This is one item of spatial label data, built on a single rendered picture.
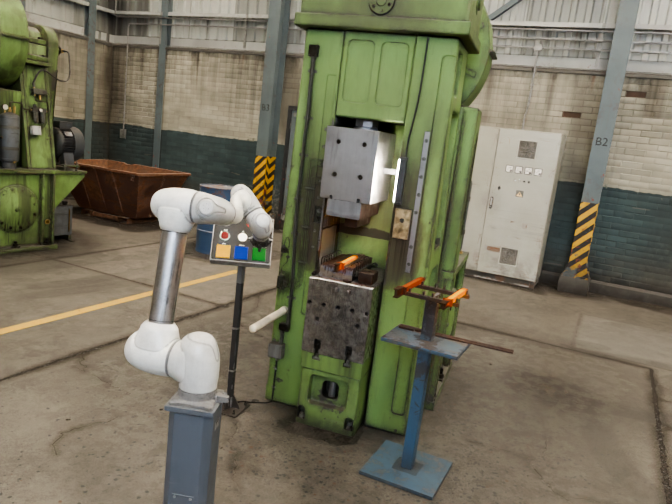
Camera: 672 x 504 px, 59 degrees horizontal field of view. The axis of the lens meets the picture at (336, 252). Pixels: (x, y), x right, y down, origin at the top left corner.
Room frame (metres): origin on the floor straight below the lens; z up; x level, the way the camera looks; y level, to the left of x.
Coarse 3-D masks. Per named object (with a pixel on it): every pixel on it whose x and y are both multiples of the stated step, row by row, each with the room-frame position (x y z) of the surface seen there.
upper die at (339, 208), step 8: (328, 200) 3.33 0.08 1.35; (336, 200) 3.32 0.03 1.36; (328, 208) 3.33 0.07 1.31; (336, 208) 3.32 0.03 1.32; (344, 208) 3.30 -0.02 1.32; (352, 208) 3.29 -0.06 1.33; (360, 208) 3.28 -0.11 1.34; (368, 208) 3.44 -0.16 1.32; (376, 208) 3.62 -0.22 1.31; (336, 216) 3.32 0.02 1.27; (344, 216) 3.30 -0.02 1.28; (352, 216) 3.29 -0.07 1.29; (360, 216) 3.29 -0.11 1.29; (368, 216) 3.46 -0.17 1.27
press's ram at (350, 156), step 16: (336, 128) 3.33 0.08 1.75; (352, 128) 3.31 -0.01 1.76; (336, 144) 3.33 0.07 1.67; (352, 144) 3.30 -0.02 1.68; (368, 144) 3.28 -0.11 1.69; (384, 144) 3.41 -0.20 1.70; (336, 160) 3.33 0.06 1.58; (352, 160) 3.30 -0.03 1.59; (368, 160) 3.27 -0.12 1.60; (384, 160) 3.45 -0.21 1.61; (336, 176) 3.32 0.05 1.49; (352, 176) 3.30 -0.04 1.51; (368, 176) 3.27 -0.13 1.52; (384, 176) 3.50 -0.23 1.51; (320, 192) 3.35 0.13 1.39; (336, 192) 3.32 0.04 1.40; (352, 192) 3.29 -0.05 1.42; (368, 192) 3.27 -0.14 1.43; (384, 192) 3.56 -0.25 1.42
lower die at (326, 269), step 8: (344, 256) 3.61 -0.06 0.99; (360, 256) 3.62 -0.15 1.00; (320, 264) 3.34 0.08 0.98; (328, 264) 3.32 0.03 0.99; (320, 272) 3.33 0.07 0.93; (328, 272) 3.32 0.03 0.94; (336, 272) 3.31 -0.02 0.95; (344, 272) 3.29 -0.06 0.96; (352, 272) 3.28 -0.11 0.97; (352, 280) 3.29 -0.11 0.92
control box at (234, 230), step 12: (216, 228) 3.31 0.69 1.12; (228, 228) 3.32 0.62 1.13; (240, 228) 3.34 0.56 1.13; (216, 240) 3.28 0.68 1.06; (228, 240) 3.29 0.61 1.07; (240, 240) 3.30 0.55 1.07; (228, 264) 3.28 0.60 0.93; (240, 264) 3.27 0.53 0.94; (252, 264) 3.27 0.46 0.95; (264, 264) 3.26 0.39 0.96
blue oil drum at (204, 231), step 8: (200, 184) 7.89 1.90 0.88; (208, 184) 8.10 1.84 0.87; (216, 184) 8.17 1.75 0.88; (208, 192) 7.66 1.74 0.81; (216, 192) 7.64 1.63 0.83; (224, 192) 7.66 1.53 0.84; (200, 224) 7.72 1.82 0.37; (208, 224) 7.65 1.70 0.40; (200, 232) 7.71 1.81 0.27; (208, 232) 7.64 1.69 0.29; (200, 240) 7.71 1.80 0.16; (208, 240) 7.65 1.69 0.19; (200, 248) 7.70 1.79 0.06; (208, 248) 7.65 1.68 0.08
